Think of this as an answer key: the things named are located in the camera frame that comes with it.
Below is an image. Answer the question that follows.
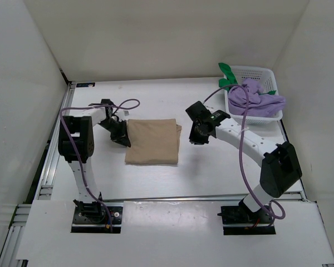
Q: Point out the beige t shirt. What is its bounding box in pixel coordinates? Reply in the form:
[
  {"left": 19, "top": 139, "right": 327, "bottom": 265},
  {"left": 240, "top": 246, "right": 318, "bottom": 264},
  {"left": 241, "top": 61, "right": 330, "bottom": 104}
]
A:
[{"left": 125, "top": 118, "right": 182, "bottom": 165}]

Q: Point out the purple t shirt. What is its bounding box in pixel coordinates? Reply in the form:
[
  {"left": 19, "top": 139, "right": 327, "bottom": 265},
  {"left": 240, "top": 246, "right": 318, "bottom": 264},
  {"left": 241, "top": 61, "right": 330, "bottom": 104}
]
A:
[{"left": 228, "top": 78, "right": 286, "bottom": 117}]

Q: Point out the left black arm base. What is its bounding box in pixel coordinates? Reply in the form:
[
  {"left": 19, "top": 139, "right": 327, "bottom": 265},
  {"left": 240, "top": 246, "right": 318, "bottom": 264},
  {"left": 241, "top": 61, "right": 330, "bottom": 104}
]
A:
[{"left": 71, "top": 200, "right": 123, "bottom": 234}]

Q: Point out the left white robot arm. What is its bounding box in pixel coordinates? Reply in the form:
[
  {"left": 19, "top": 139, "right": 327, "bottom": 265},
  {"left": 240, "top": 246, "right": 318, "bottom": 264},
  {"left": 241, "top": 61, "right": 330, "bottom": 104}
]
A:
[{"left": 58, "top": 99, "right": 140, "bottom": 216}]

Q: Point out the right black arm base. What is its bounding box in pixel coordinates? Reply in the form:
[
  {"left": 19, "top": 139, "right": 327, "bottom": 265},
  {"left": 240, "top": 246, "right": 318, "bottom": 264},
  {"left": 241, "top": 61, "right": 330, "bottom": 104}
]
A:
[{"left": 218, "top": 206, "right": 276, "bottom": 236}]

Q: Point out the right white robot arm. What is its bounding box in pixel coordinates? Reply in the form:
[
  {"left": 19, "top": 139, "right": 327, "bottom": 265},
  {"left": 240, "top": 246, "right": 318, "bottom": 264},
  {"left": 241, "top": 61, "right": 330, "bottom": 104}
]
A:
[{"left": 186, "top": 101, "right": 302, "bottom": 215}]

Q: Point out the blue label sticker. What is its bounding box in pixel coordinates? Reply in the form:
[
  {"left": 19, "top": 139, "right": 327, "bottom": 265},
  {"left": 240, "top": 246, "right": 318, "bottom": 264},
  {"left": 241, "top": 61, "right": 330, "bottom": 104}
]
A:
[{"left": 76, "top": 82, "right": 95, "bottom": 88}]

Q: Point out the green t shirt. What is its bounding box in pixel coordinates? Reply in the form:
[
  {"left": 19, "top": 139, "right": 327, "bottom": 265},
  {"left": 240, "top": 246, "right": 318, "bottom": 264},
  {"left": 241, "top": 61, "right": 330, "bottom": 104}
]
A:
[{"left": 218, "top": 62, "right": 238, "bottom": 92}]

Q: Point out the front aluminium table rail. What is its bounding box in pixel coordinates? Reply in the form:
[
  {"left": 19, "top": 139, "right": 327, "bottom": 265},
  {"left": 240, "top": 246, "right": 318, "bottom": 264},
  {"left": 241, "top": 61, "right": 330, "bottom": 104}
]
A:
[{"left": 104, "top": 192, "right": 306, "bottom": 202}]

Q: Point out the aluminium frame rail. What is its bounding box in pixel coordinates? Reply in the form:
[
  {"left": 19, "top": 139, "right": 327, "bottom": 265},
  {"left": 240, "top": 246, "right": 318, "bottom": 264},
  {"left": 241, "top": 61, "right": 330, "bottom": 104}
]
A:
[{"left": 0, "top": 84, "right": 75, "bottom": 266}]

